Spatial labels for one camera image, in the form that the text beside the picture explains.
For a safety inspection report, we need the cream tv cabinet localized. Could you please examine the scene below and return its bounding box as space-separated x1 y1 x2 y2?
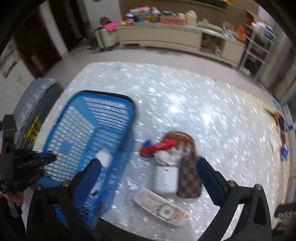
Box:
116 23 245 68

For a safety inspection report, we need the blue plastic basket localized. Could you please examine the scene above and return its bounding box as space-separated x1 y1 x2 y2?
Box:
39 90 137 227

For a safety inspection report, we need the brown wooden massage comb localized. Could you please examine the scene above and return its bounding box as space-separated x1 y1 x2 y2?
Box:
162 131 196 155

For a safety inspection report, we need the white wire shelf rack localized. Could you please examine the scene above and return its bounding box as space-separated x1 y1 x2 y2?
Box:
239 22 276 81

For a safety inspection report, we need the white remote control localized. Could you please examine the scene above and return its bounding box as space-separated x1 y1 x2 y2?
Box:
134 188 190 226

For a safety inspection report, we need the pink cloth on suitcase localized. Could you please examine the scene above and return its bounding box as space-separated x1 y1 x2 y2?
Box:
102 22 121 32

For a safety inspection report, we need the white green suitcase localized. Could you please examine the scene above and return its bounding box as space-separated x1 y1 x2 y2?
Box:
93 27 119 52

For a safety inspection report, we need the orange box on cabinet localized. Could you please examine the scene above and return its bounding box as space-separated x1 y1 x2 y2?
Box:
160 16 187 25

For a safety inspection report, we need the grey patterned chair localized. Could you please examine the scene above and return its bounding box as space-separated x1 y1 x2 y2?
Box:
13 77 64 150

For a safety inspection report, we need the white power adapter plug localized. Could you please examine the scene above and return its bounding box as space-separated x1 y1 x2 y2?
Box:
95 149 112 169

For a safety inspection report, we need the brown checkered pouch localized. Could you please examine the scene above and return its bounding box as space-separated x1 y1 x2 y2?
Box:
177 155 202 198

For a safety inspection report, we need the cream jar on cabinet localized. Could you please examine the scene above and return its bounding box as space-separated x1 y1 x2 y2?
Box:
186 10 198 26

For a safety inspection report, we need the white astronaut figurine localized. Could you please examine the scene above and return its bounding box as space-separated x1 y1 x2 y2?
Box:
154 150 180 167

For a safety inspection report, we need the white rounded device box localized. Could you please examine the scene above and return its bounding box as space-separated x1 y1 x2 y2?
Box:
154 166 179 195

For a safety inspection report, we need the red keychain tool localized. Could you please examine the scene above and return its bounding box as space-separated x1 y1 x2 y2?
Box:
138 139 176 157

